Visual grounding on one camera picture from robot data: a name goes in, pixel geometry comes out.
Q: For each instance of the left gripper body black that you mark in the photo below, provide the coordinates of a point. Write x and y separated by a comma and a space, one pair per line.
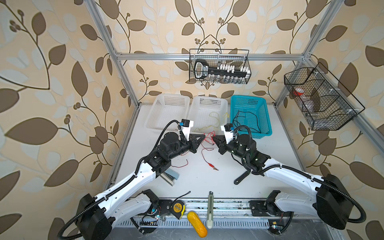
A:
191, 144

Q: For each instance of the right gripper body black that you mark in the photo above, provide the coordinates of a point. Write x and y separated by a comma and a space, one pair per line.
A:
224, 147

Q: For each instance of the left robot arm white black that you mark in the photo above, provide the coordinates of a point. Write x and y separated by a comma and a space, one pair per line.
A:
97, 216

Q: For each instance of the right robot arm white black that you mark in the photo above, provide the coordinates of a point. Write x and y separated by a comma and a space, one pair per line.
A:
323, 197

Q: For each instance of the middle white plastic basket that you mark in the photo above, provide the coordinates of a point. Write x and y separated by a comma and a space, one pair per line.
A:
208, 114

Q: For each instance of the white plastic basket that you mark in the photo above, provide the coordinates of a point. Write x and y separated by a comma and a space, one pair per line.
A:
208, 114
165, 108

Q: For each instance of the left white plastic basket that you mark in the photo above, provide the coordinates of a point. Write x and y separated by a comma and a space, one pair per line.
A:
165, 108

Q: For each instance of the grey blue stapler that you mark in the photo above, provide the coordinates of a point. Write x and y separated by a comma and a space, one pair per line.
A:
170, 176

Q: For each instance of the teal plastic basket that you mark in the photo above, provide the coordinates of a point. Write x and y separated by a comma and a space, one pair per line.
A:
253, 113

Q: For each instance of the green black pipe wrench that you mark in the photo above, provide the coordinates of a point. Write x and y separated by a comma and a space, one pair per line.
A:
238, 180

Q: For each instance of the white utility knife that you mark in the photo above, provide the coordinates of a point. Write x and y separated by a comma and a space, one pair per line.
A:
210, 210

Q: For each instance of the black socket tool set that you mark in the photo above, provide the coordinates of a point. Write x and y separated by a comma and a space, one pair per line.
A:
202, 70

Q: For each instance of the yellow black tape measure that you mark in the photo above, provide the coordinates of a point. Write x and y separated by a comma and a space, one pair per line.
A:
178, 207

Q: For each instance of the yellow corn cob toy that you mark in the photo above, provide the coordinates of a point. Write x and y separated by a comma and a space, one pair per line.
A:
197, 224

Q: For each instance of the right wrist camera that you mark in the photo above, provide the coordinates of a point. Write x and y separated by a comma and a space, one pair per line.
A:
229, 132

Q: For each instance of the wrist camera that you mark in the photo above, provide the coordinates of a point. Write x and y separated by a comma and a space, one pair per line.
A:
229, 132
186, 126

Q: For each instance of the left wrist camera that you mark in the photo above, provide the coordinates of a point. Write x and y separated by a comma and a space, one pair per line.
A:
186, 126

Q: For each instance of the aluminium frame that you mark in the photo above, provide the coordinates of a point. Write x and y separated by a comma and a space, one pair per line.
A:
282, 36

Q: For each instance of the back black wire basket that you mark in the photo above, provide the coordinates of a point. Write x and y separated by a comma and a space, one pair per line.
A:
235, 57

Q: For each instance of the black wire basket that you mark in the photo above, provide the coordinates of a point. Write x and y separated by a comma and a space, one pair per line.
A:
235, 57
328, 104

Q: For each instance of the right black wire basket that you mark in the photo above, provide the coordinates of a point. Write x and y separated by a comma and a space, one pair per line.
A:
328, 104

